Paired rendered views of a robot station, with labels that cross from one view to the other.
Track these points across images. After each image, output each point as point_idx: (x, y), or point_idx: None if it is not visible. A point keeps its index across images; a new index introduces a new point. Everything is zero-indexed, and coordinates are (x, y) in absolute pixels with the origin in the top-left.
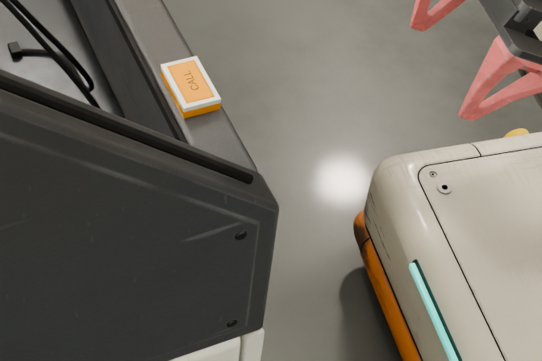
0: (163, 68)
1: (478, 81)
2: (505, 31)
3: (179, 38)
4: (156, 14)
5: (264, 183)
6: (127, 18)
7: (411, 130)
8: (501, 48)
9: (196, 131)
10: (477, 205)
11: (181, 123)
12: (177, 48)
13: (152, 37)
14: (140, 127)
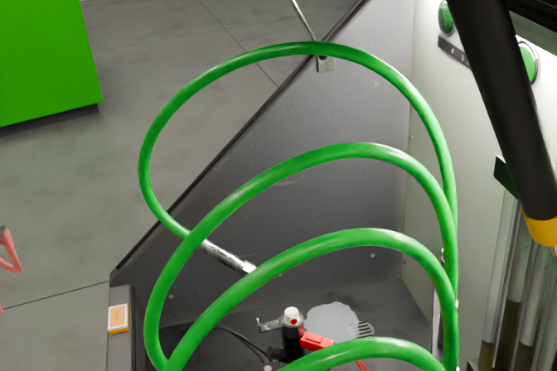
0: (126, 323)
1: (14, 250)
2: (2, 230)
3: (108, 352)
4: (113, 368)
5: (110, 278)
6: (130, 367)
7: None
8: (7, 231)
9: (125, 303)
10: None
11: (130, 308)
12: (113, 345)
13: (122, 353)
14: (152, 235)
